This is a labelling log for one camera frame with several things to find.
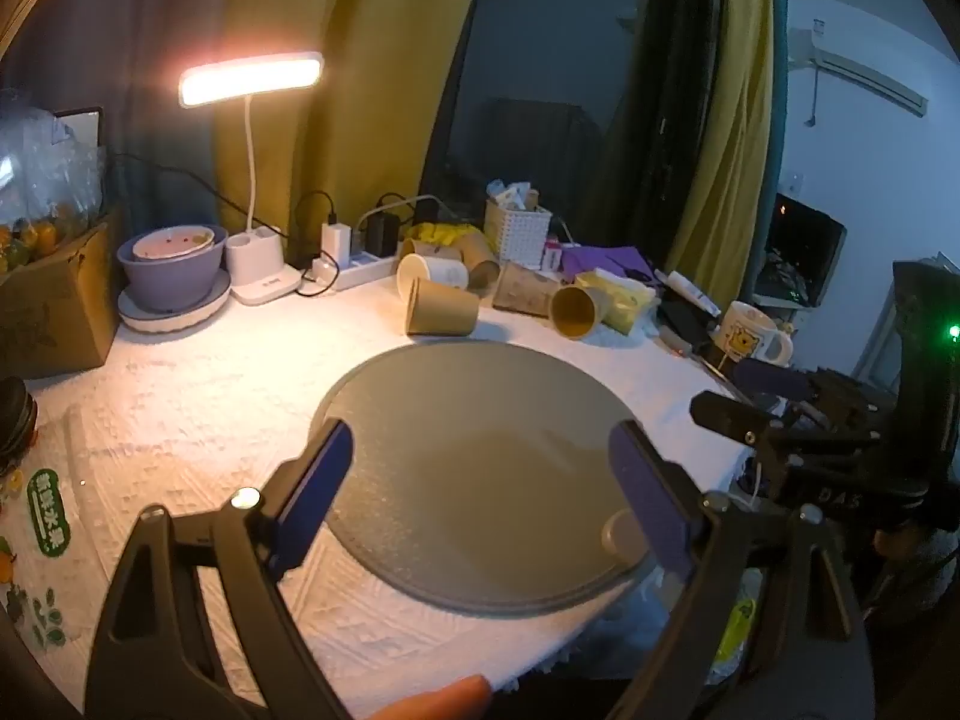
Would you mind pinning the purple cloth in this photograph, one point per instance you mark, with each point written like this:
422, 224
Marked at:
607, 262

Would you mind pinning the round grey mat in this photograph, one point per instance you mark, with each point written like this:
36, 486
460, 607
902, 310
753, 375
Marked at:
465, 450

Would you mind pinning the white cartoon mug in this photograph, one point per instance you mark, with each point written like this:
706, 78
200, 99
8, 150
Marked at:
750, 331

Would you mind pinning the yellow packet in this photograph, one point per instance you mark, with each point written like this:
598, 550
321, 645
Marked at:
619, 300

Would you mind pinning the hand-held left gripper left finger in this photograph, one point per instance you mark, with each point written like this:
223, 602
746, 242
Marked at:
315, 495

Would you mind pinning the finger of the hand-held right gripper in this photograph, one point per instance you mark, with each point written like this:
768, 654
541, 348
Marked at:
731, 420
772, 379

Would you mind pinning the white tube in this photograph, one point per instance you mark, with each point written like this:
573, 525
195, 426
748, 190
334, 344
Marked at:
690, 289

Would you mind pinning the small beige paper cup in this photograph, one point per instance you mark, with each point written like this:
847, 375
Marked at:
621, 536

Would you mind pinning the white power strip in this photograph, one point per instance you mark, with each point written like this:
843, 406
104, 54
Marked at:
356, 270

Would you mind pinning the white paper cup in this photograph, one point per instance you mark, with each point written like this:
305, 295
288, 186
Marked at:
431, 271

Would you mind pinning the yellow plastic bag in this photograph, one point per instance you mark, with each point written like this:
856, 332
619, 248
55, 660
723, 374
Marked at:
739, 615

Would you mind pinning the black case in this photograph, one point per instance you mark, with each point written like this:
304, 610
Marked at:
682, 321

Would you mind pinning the yellow curtain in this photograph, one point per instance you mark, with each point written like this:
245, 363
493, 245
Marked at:
731, 127
315, 112

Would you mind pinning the white desk lamp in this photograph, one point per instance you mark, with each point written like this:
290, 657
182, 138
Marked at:
255, 165

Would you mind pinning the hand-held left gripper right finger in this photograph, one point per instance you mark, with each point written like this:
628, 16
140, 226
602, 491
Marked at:
649, 495

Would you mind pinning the person's left hand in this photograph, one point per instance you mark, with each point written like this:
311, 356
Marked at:
435, 699

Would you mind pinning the cardboard box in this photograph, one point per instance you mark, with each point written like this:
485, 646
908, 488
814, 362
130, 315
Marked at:
52, 315

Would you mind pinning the pink bowl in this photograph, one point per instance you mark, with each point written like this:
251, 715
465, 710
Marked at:
171, 244

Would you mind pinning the small pink box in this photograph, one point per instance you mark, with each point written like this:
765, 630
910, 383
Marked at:
553, 255

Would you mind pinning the fruit print plastic bag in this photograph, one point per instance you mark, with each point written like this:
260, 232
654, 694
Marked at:
37, 540

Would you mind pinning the white woven basket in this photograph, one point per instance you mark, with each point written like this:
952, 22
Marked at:
517, 229

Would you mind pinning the white textured tablecloth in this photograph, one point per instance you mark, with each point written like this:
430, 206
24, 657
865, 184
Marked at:
187, 427

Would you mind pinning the yellow cup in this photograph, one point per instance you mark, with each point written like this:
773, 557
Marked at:
576, 311

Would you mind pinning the white air conditioner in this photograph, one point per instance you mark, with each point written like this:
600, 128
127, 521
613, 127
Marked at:
855, 69

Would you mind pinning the white and purple plate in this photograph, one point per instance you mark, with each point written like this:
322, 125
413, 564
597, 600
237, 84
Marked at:
176, 315

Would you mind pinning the purple bowl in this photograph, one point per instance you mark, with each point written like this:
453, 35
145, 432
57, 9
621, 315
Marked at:
169, 274

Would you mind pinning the black monitor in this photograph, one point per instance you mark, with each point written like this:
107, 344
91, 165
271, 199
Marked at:
801, 255

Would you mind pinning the dark round object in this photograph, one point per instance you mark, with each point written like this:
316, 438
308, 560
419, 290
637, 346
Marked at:
15, 416

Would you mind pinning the white charger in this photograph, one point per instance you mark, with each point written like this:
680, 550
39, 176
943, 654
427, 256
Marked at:
335, 242

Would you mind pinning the black power adapter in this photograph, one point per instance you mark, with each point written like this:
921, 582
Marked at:
379, 232

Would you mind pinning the yellow cloth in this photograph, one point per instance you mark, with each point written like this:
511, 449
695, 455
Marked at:
442, 232

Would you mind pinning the pile of oranges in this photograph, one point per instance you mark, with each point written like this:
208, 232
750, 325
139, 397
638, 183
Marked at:
30, 238

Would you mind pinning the brown paper cup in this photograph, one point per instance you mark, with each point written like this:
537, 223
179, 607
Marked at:
469, 249
441, 307

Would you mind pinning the clear plastic bag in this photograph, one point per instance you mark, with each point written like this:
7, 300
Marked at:
45, 165

